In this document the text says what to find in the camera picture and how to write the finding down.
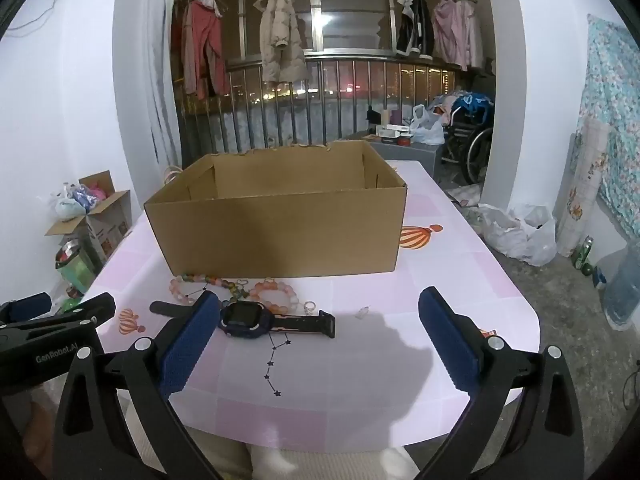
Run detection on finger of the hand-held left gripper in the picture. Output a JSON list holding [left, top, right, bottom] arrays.
[[0, 292, 52, 324], [0, 293, 117, 346]]

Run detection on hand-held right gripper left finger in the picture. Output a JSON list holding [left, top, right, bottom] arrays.
[[52, 290, 223, 480]]

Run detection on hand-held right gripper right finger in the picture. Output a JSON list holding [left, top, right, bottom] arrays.
[[417, 286, 586, 480]]

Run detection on black smartwatch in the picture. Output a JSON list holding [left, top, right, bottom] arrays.
[[150, 300, 336, 339]]

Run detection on multicolour bead bracelet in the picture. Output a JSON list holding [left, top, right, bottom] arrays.
[[170, 272, 251, 306]]

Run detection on pink orange bead bracelet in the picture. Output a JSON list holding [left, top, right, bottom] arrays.
[[249, 279, 300, 313]]

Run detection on brown cardboard box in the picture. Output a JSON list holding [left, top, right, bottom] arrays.
[[144, 140, 408, 279]]

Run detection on green jar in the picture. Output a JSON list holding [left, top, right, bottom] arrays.
[[55, 240, 96, 296]]

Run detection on small open cardboard box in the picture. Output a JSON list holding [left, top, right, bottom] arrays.
[[46, 170, 132, 261]]

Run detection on pink printed tablecloth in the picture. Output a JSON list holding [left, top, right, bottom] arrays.
[[85, 160, 543, 448]]

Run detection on bundle of plastic bags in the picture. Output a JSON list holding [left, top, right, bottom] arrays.
[[50, 182, 108, 218]]

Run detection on large white plastic bag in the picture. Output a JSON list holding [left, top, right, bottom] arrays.
[[480, 204, 557, 267]]

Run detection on paper on floor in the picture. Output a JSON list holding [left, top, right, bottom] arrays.
[[447, 185, 483, 206]]

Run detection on green bottle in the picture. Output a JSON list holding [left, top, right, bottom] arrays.
[[575, 236, 595, 271]]

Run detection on clear water jug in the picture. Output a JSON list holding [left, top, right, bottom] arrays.
[[602, 247, 640, 331]]

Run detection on grey cabinet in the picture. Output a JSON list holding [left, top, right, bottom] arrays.
[[350, 130, 443, 176]]

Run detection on wheelchair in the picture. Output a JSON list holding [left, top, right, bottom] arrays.
[[442, 92, 496, 186]]

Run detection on rolled floral mat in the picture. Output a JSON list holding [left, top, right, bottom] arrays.
[[556, 119, 610, 257]]

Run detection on stack of flat boxes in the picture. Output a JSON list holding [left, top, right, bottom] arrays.
[[376, 125, 412, 146]]

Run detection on small white plastic bag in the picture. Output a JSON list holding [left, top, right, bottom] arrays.
[[411, 105, 445, 146]]

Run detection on blue bag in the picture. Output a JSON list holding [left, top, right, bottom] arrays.
[[452, 91, 493, 111]]

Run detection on white curtain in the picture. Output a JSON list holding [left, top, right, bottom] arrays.
[[145, 0, 183, 166]]

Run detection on metal balcony railing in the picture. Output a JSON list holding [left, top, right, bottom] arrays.
[[175, 50, 461, 161]]

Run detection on teal floral hanging cloth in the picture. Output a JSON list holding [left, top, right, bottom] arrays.
[[580, 14, 640, 251]]

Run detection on red hanging garment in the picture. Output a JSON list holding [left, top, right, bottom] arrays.
[[181, 0, 231, 101]]

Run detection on pink hanging shirt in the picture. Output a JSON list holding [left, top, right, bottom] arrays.
[[432, 0, 485, 72]]

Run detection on black and white jacket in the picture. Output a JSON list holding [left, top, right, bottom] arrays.
[[395, 0, 435, 61]]

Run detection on beige puffer jacket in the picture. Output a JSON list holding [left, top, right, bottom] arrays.
[[256, 0, 311, 83]]

